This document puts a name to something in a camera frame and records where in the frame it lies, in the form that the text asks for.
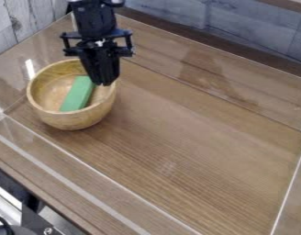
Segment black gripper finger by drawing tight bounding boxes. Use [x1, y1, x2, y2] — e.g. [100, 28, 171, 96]
[100, 50, 120, 86]
[80, 50, 103, 85]

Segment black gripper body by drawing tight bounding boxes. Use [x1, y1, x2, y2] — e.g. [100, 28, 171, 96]
[60, 28, 135, 57]

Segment green rectangular block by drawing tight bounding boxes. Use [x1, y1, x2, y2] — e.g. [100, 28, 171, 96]
[60, 75, 96, 112]

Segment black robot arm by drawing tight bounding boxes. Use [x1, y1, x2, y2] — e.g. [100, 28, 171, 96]
[60, 0, 135, 86]

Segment wooden bowl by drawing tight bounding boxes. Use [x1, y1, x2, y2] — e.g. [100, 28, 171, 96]
[26, 59, 117, 130]

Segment clear acrylic enclosure wall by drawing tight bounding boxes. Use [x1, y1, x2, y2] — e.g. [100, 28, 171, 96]
[0, 113, 203, 235]

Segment black metal table bracket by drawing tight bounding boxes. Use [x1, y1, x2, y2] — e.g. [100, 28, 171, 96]
[21, 202, 83, 235]

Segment black cable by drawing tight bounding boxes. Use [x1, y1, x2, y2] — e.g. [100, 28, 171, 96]
[0, 214, 16, 235]

